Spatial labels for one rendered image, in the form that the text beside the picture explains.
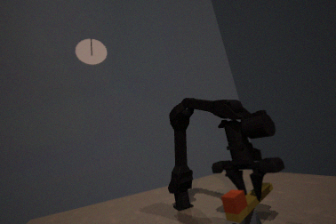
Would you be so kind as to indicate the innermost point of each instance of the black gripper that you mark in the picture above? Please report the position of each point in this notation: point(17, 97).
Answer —
point(242, 159)

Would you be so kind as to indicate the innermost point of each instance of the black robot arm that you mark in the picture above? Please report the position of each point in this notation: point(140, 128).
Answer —
point(253, 126)

